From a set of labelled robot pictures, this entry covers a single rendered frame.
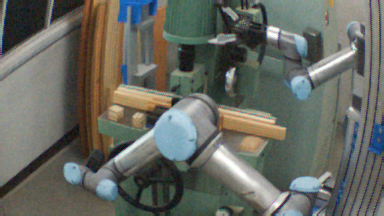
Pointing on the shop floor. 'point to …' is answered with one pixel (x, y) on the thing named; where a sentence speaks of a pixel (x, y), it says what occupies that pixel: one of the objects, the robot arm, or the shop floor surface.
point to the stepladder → (129, 12)
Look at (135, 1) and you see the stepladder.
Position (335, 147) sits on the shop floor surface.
